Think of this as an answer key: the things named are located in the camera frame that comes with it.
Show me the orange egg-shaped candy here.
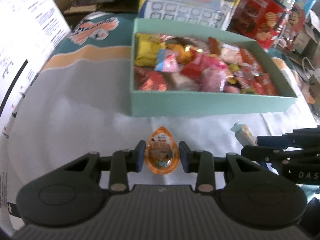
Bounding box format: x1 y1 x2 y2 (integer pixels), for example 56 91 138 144
144 126 180 175

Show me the blue cracker packet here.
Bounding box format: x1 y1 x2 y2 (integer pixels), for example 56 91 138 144
231 120 257 147

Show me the pink strawberry snack packet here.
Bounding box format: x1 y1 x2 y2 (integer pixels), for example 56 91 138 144
154 49 179 73

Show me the teal cardboard box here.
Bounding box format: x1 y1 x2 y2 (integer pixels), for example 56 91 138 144
130 18 298 117

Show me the orange-red green logo packet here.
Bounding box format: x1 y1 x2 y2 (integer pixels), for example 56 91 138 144
255 73 278 96

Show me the pink jelly packet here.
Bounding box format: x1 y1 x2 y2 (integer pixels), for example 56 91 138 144
200 66 227 93

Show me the red candy wrapper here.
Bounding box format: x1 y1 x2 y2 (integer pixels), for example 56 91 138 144
134 67 168 92

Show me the yellow foil snack packet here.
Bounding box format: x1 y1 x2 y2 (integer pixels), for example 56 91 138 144
134 33 165 67

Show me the red cookie tin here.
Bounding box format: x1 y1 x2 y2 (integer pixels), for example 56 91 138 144
233 0 287 49

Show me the toy tablet box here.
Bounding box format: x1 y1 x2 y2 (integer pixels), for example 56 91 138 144
138 0 241 30

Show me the white printed paper sheet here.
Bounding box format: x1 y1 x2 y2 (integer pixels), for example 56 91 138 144
1 0 70 137

